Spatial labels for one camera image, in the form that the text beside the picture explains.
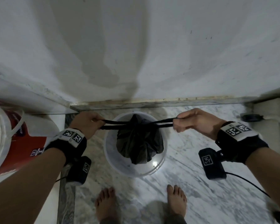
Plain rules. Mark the person's left hand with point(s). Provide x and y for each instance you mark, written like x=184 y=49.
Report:
x=86 y=124

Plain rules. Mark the person's right hand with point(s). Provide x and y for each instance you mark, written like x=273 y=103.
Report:
x=198 y=123

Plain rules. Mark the white plastic bin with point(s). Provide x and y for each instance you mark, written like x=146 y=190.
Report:
x=112 y=153

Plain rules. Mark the black garbage bag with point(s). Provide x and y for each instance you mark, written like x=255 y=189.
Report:
x=137 y=142

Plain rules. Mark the person's left forearm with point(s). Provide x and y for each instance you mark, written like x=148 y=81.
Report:
x=23 y=188

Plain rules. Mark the person's right forearm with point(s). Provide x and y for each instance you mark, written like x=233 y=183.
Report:
x=273 y=174

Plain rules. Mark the person's right foot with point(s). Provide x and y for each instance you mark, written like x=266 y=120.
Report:
x=177 y=200

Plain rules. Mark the person's foot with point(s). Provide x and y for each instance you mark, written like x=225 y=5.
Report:
x=106 y=204
x=177 y=200

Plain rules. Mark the person's left foot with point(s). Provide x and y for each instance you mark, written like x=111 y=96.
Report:
x=106 y=204

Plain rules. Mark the person's grey trousers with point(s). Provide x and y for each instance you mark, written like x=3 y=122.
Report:
x=175 y=219

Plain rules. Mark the black caster wheel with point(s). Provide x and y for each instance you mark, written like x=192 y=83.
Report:
x=252 y=118

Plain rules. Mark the red and white plastic bucket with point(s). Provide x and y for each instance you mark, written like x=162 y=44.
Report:
x=18 y=149

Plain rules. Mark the cream plastic appliance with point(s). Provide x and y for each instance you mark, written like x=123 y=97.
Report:
x=273 y=123

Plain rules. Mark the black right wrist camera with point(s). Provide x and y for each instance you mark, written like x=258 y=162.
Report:
x=212 y=164

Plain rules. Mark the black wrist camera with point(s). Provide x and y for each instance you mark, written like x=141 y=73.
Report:
x=212 y=164
x=80 y=171

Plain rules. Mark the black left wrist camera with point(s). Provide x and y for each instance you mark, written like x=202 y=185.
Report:
x=80 y=171

